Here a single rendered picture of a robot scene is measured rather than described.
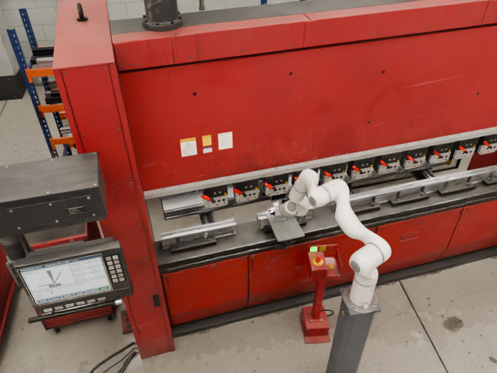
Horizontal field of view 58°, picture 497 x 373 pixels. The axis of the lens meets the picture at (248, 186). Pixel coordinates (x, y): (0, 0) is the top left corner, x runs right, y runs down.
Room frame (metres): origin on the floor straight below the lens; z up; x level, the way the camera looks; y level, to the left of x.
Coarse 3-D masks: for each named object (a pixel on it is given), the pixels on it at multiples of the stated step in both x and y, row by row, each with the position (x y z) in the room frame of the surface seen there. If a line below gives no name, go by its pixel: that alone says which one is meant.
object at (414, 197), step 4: (424, 192) 2.51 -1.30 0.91; (404, 196) 2.47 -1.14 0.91; (408, 196) 2.47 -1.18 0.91; (412, 196) 2.47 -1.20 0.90; (416, 196) 2.47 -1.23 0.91; (420, 196) 2.47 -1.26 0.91; (424, 196) 2.47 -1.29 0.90; (428, 196) 2.47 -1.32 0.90; (392, 200) 2.43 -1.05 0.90; (400, 200) 2.43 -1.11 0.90; (404, 200) 2.43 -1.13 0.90; (408, 200) 2.43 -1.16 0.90; (412, 200) 2.44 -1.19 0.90; (416, 200) 2.45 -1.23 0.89; (420, 200) 2.46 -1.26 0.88; (392, 204) 2.40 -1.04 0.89; (396, 204) 2.40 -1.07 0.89; (400, 204) 2.41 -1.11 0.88
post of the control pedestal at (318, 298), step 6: (318, 282) 1.95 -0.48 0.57; (324, 282) 1.95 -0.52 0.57; (318, 288) 1.95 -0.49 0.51; (324, 288) 1.96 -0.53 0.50; (318, 294) 1.95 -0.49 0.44; (318, 300) 1.95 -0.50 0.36; (318, 306) 1.95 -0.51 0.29; (312, 312) 1.98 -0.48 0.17; (318, 312) 1.95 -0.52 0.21; (318, 318) 1.95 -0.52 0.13
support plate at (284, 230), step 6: (270, 216) 2.17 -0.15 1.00; (288, 216) 2.17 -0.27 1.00; (294, 216) 2.17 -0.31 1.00; (270, 222) 2.12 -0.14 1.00; (276, 222) 2.12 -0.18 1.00; (282, 222) 2.12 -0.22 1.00; (288, 222) 2.12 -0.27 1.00; (294, 222) 2.12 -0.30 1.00; (276, 228) 2.06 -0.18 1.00; (282, 228) 2.06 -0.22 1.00; (288, 228) 2.06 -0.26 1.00; (294, 228) 2.06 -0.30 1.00; (300, 228) 2.06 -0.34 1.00; (276, 234) 2.01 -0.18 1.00; (282, 234) 2.01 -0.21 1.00; (288, 234) 2.01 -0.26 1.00; (294, 234) 2.01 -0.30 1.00; (300, 234) 2.01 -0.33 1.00; (282, 240) 1.96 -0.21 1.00
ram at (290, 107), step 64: (192, 64) 2.07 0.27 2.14; (256, 64) 2.16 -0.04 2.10; (320, 64) 2.25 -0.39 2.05; (384, 64) 2.36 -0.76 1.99; (448, 64) 2.48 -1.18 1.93; (192, 128) 2.06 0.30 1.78; (256, 128) 2.16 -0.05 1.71; (320, 128) 2.27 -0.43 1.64; (384, 128) 2.39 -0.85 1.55; (448, 128) 2.52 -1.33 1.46
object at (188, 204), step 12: (420, 168) 2.80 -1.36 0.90; (288, 180) 2.57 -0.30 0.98; (348, 180) 2.63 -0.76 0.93; (360, 180) 2.66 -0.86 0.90; (192, 192) 2.43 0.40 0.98; (228, 192) 2.43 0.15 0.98; (288, 192) 2.50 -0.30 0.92; (168, 204) 2.31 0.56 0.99; (180, 204) 2.31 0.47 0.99; (192, 204) 2.31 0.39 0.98; (228, 204) 2.37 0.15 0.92; (240, 204) 2.40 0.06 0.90; (168, 216) 2.26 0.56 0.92; (180, 216) 2.28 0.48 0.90
